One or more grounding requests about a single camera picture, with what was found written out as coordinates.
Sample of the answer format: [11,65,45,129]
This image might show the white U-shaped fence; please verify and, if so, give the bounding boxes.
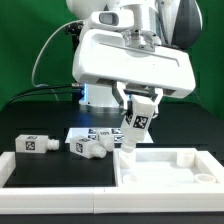
[0,152,224,214]

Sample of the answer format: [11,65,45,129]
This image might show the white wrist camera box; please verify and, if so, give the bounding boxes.
[89,9,134,31]

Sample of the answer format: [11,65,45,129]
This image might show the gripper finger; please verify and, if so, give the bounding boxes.
[151,88,163,118]
[112,81,130,115]

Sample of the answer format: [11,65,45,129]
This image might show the white square tabletop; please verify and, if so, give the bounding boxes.
[113,148,224,187]

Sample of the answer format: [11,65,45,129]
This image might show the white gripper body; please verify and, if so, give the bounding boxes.
[72,29,196,98]

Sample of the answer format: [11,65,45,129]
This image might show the camera on black stand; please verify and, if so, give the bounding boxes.
[64,21,88,88]

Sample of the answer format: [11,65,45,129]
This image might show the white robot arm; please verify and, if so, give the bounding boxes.
[66,0,203,113]

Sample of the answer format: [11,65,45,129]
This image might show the grey camera cable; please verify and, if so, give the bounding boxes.
[30,19,84,88]

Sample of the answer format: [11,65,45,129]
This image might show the black cables on table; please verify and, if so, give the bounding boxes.
[6,83,84,106]

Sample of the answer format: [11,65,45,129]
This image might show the white marker sheet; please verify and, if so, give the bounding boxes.
[64,127,154,145]

